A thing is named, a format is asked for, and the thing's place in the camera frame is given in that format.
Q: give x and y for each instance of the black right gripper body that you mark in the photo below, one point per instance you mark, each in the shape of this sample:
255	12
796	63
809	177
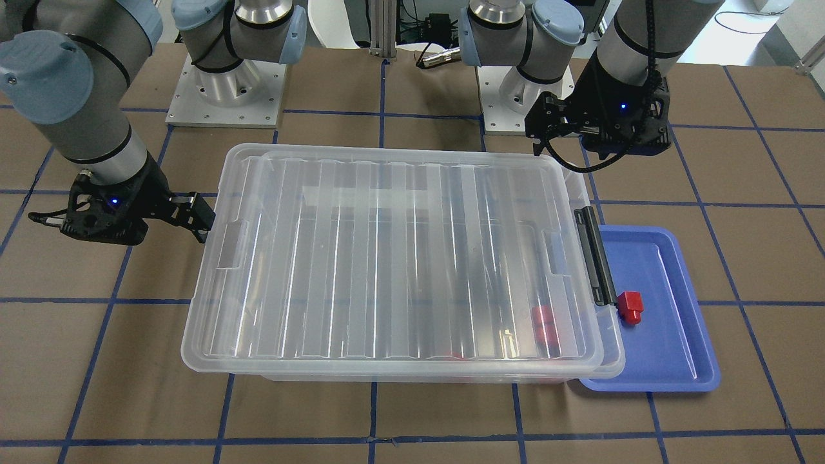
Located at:
149	193

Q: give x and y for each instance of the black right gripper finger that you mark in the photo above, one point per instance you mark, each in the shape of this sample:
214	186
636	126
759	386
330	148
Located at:
192	213

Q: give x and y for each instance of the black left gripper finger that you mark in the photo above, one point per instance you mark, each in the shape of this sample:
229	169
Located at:
599	276

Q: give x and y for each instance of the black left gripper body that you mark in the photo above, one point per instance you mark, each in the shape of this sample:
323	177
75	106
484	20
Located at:
593	98

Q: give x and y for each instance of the red block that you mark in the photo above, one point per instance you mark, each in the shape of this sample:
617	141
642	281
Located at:
630	307

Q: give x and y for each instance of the clear plastic box lid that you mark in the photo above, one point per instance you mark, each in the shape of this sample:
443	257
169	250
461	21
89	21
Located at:
393	258

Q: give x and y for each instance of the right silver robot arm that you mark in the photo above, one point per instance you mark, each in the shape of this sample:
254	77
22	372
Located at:
66	66

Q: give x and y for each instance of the red blocks in box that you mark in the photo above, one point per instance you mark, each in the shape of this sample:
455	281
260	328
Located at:
502	332

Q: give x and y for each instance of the blue plastic tray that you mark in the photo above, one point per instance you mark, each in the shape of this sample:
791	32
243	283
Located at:
670	349

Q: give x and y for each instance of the clear plastic storage box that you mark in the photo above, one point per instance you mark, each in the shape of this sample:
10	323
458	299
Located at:
599	341

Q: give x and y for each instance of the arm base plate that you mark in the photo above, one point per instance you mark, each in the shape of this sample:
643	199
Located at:
249	96
506	97

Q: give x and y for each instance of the aluminium frame post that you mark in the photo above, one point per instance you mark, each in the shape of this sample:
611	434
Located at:
383	16

